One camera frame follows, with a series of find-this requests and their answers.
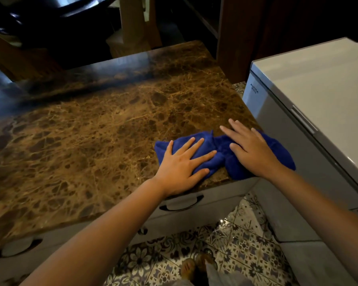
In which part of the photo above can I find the black round pot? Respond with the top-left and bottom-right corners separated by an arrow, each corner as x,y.
0,0 -> 118,48

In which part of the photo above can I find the grey drawer cabinet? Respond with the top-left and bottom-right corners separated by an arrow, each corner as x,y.
0,177 -> 260,286

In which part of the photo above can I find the person's left foot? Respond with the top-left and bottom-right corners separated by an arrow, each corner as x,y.
180,258 -> 196,280

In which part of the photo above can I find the person's foot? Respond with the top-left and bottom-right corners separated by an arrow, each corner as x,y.
180,258 -> 196,280
194,252 -> 218,271

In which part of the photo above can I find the person's right foot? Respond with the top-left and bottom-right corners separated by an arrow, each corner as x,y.
194,252 -> 218,271

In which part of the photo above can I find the dark wooden cabinet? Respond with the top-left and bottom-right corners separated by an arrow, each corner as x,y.
216,0 -> 358,84

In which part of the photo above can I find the person's right hand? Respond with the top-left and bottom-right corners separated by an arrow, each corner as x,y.
220,118 -> 282,179

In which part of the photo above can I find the light wooden post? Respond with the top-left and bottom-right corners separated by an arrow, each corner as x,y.
106,0 -> 163,58

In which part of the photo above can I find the blue microfibre cloth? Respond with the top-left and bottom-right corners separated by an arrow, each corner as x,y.
154,130 -> 296,180

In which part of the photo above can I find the person's left hand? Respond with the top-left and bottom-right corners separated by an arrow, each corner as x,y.
152,137 -> 217,197

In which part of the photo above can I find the brown wooden stand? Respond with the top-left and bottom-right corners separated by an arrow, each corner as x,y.
0,28 -> 63,82

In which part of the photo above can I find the person's left forearm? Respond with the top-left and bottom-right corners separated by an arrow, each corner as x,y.
19,177 -> 167,286

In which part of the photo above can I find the person's right forearm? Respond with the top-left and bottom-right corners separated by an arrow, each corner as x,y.
268,165 -> 358,286

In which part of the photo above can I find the white chest freezer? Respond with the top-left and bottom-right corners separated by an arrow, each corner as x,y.
242,37 -> 358,210

